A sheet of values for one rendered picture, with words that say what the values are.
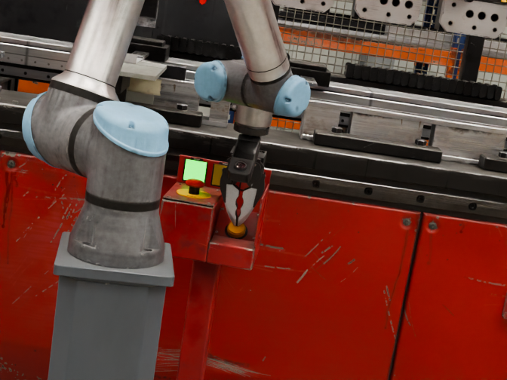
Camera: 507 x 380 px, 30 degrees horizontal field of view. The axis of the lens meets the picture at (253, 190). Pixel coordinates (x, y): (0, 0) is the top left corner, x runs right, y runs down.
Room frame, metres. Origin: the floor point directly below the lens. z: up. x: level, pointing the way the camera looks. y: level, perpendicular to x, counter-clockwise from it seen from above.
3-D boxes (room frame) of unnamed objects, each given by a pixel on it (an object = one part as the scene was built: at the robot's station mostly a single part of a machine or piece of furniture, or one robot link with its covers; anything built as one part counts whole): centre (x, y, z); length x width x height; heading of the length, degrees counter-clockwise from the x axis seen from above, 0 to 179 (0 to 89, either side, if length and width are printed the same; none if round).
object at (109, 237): (1.43, 0.20, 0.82); 0.15 x 0.15 x 0.10
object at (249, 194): (1.90, 0.01, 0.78); 0.06 x 0.03 x 0.09; 176
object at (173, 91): (2.24, 0.28, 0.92); 0.39 x 0.06 x 0.10; 92
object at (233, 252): (1.90, 0.07, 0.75); 0.20 x 0.16 x 0.18; 86
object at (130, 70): (2.09, 0.33, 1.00); 0.26 x 0.18 x 0.01; 2
